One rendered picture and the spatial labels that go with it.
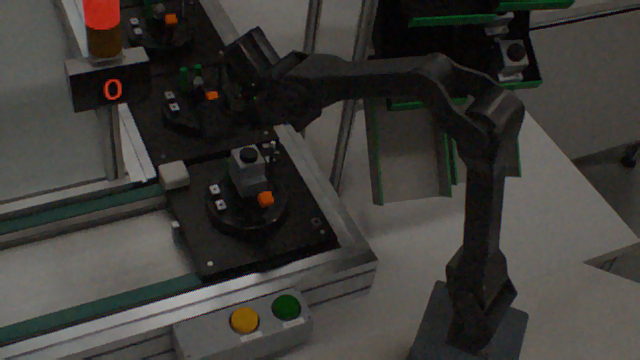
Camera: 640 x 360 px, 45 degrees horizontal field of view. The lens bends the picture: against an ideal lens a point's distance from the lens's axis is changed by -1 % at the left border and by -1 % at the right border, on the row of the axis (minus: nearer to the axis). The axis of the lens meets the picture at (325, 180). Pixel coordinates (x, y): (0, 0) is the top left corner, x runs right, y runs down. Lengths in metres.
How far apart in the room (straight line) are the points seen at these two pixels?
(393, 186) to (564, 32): 1.09
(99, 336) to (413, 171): 0.59
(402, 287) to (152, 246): 0.45
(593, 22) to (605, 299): 1.06
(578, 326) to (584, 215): 0.28
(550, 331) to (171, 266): 0.67
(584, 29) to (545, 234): 0.93
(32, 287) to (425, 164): 0.69
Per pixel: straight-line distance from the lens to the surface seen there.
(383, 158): 1.36
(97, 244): 1.37
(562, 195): 1.68
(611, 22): 2.45
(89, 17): 1.14
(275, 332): 1.21
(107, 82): 1.20
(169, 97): 1.49
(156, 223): 1.39
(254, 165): 1.26
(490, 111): 0.86
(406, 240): 1.49
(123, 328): 1.22
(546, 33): 2.28
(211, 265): 1.27
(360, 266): 1.31
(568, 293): 1.52
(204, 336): 1.20
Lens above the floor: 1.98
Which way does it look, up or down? 46 degrees down
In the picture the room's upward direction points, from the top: 10 degrees clockwise
